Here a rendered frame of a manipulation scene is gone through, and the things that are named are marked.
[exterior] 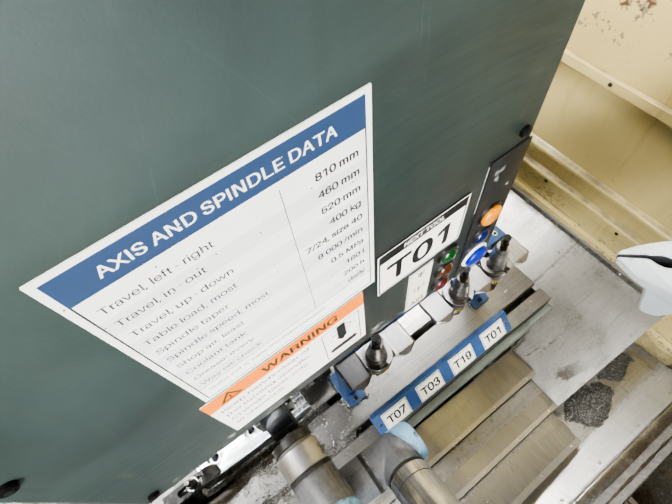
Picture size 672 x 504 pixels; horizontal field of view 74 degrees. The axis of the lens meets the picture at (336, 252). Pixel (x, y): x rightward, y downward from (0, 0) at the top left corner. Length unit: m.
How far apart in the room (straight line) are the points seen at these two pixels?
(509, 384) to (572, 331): 0.25
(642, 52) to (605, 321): 0.75
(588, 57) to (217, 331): 1.10
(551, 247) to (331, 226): 1.33
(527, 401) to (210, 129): 1.37
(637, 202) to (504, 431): 0.70
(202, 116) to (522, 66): 0.21
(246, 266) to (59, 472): 0.18
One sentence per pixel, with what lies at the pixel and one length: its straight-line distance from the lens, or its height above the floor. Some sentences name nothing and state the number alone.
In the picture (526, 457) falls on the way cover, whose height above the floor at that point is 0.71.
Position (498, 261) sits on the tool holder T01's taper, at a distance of 0.98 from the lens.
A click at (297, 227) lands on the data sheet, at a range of 0.24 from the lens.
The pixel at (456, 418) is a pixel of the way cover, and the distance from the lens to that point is 1.38.
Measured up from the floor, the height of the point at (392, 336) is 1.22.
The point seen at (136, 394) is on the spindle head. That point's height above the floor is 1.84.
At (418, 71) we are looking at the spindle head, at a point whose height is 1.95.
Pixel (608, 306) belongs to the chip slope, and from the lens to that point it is 1.55.
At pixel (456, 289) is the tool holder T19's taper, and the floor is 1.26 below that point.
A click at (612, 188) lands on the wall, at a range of 1.39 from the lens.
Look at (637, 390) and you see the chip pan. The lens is 1.67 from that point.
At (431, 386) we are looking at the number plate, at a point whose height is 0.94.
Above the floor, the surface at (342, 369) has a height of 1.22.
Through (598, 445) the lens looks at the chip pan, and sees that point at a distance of 1.57.
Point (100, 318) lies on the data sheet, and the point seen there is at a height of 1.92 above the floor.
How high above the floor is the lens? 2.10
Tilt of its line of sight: 60 degrees down
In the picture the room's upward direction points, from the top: 9 degrees counter-clockwise
